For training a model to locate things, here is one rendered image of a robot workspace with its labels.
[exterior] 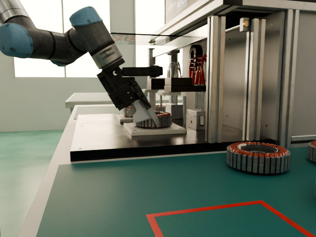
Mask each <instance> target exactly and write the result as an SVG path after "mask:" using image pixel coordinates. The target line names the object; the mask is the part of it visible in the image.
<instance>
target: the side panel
mask: <svg viewBox="0 0 316 237"><path fill-rule="evenodd" d="M315 140H316V13H309V12H300V10H293V9H288V10H286V11H285V17H284V41H283V57H282V73H281V88H280V105H279V121H278V137H277V140H273V144H276V145H280V146H282V147H284V148H298V147H308V143H309V142H312V141H315Z"/></svg>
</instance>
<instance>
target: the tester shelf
mask: <svg viewBox="0 0 316 237"><path fill-rule="evenodd" d="M288 9H293V10H300V12H309V13H316V0H198V1H197V2H196V3H194V4H193V5H191V6H190V7H189V8H187V9H186V10H184V11H183V12H182V13H180V14H179V15H178V16H176V17H175V18H173V19H172V20H171V21H169V22H168V23H166V24H165V25H164V26H162V27H161V28H159V29H158V30H157V31H155V32H154V33H152V34H159V35H180V36H183V35H185V34H188V33H190V32H192V31H194V30H196V29H198V28H200V27H202V26H205V25H207V24H208V17H209V16H211V15H213V14H220V15H226V28H225V29H227V28H229V27H232V26H234V25H237V24H239V23H240V19H241V18H243V17H247V18H253V17H264V16H268V15H270V14H273V13H275V12H278V11H281V10H285V11H286V10H288Z"/></svg>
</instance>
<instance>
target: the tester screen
mask: <svg viewBox="0 0 316 237"><path fill-rule="evenodd" d="M172 2H173V9H172V10H171V11H169V12H168V6H169V5H170V4H171V3H172ZM187 7H188V6H186V7H185V8H184V9H186V8H187ZM174 9H176V13H175V14H174V15H173V16H171V17H170V18H169V19H167V20H166V23H167V22H168V21H170V20H171V19H172V18H174V17H175V16H176V15H178V14H179V13H180V12H182V11H183V10H184V9H182V10H181V11H180V12H178V13H177V0H166V16H167V15H168V14H169V13H171V12H172V11H173V10H174Z"/></svg>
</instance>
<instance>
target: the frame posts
mask: <svg viewBox="0 0 316 237"><path fill-rule="evenodd" d="M265 25H266V17H253V18H250V19H249V31H248V32H247V37H246V60H245V93H244V115H243V139H246V140H248V141H253V140H256V141H258V140H260V128H261V101H262V82H263V63H264V44H265ZM225 28H226V15H220V14H213V15H211V16H209V17H208V27H207V67H206V108H205V141H206V142H209V143H215V142H217V143H221V142H222V117H223V88H224V57H225ZM154 49H155V48H148V67H150V65H156V58H155V57H154V58H151V51H152V50H154ZM171 62H175V63H176V62H177V54H175V55H173V54H171V55H170V56H169V64H170V63H171ZM148 101H149V103H150V105H151V106H152V108H153V110H154V111H156V92H148Z"/></svg>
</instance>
